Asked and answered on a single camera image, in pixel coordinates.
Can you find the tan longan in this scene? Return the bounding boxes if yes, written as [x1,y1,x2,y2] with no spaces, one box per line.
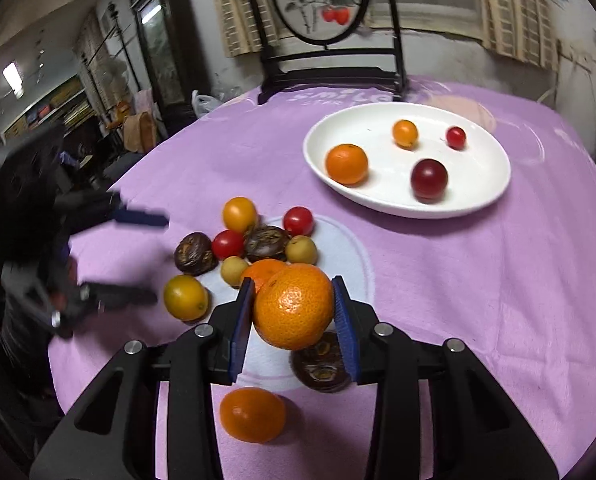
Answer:
[285,235,319,265]
[220,255,250,289]

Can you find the black glass cabinet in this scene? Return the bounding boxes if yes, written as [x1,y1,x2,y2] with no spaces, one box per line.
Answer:
[128,0,202,142]

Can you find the dark red plum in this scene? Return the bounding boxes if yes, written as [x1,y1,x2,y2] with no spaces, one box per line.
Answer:
[410,158,449,202]

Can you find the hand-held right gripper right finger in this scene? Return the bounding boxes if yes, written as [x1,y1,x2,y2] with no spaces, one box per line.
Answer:
[330,275,561,480]

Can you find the large orange mandarin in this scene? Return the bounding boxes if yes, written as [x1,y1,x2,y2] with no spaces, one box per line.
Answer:
[252,263,335,352]

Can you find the dark brown passion fruit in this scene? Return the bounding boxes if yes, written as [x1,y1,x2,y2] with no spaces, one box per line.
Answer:
[173,232,217,277]
[290,332,354,395]
[243,225,291,264]

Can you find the white oval plate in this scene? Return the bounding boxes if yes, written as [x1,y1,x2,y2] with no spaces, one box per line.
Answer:
[302,103,512,220]

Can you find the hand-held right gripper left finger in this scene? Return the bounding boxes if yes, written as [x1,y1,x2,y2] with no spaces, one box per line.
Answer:
[28,277,257,480]

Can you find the black wooden chair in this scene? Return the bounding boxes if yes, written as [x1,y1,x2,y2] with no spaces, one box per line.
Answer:
[237,0,410,106]

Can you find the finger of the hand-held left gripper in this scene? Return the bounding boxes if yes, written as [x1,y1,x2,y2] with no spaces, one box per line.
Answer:
[5,259,159,342]
[55,190,171,235]

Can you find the yellow round fruit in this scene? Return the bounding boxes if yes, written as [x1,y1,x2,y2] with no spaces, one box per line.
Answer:
[163,274,210,322]

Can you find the beige patterned curtain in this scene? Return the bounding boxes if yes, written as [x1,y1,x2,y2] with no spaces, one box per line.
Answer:
[477,0,562,69]
[207,0,280,59]

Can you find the yellow cherry tomato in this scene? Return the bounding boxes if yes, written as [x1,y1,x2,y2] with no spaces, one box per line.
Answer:
[222,196,259,234]

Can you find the cluttered wall shelf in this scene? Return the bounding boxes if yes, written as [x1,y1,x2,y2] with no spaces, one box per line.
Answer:
[0,74,100,142]

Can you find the white plastic bag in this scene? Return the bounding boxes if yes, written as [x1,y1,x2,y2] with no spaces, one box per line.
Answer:
[191,90,224,120]

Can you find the small orange cherry tomato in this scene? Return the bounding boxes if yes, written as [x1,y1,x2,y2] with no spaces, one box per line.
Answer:
[392,119,419,149]

